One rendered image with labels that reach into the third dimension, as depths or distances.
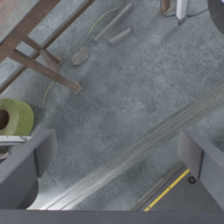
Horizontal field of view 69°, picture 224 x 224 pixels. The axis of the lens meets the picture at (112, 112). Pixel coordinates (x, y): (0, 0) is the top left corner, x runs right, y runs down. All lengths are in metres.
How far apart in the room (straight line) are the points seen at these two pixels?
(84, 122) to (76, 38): 0.88
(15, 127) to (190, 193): 1.49
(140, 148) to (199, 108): 0.22
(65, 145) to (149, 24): 1.32
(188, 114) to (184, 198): 0.58
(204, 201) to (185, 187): 0.10
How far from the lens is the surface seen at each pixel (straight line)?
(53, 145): 0.16
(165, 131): 0.55
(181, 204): 1.05
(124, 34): 1.62
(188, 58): 1.47
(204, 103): 0.57
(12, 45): 1.09
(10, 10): 1.10
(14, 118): 1.78
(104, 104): 1.45
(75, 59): 1.70
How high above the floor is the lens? 1.31
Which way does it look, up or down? 69 degrees down
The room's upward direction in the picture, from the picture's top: 64 degrees counter-clockwise
